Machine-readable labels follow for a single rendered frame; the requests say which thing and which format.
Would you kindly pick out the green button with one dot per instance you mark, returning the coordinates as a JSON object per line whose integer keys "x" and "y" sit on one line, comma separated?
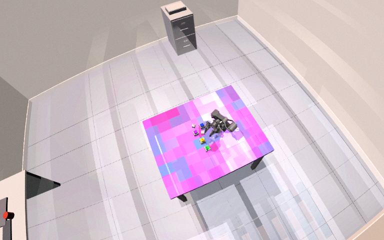
{"x": 207, "y": 148}

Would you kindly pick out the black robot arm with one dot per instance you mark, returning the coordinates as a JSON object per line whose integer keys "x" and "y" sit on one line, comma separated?
{"x": 224, "y": 125}

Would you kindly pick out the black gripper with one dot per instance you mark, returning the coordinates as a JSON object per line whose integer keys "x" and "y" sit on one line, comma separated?
{"x": 214, "y": 125}

